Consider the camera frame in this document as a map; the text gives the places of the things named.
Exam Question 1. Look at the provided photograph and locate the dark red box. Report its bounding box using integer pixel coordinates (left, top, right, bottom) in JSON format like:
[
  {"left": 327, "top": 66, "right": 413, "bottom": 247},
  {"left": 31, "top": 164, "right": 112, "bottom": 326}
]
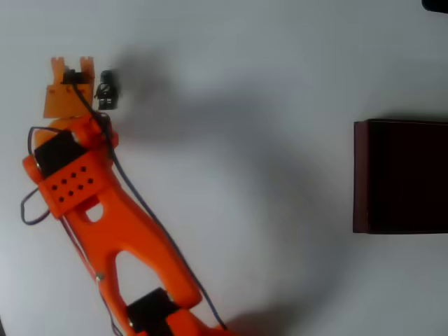
[{"left": 352, "top": 118, "right": 448, "bottom": 235}]

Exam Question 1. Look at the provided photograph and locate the small black camera module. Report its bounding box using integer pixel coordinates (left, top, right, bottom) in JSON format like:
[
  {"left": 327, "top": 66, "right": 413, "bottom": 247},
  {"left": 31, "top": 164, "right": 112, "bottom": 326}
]
[{"left": 61, "top": 69, "right": 90, "bottom": 85}]

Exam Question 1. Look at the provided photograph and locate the black object at picture corner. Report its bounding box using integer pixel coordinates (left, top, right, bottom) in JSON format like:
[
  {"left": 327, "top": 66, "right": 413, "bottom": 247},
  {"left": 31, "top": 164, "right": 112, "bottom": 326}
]
[{"left": 421, "top": 0, "right": 448, "bottom": 14}]

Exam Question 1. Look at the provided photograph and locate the small black toy minifigure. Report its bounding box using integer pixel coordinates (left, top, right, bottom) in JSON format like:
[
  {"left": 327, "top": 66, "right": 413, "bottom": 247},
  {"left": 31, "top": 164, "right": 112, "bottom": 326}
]
[{"left": 93, "top": 69, "right": 122, "bottom": 112}]

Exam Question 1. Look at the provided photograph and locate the purple wire loop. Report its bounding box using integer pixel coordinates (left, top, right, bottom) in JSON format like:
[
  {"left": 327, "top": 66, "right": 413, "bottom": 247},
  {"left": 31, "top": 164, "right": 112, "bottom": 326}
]
[{"left": 20, "top": 126, "right": 71, "bottom": 226}]

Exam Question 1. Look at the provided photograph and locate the black camera cable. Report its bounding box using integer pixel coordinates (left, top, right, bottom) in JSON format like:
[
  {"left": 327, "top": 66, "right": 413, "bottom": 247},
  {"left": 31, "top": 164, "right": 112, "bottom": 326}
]
[{"left": 71, "top": 83, "right": 229, "bottom": 332}]

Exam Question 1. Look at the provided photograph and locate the light orange camera mount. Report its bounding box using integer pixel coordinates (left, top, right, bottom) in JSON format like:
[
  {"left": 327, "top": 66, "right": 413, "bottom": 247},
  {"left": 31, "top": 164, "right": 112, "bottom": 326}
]
[{"left": 42, "top": 55, "right": 97, "bottom": 119}]

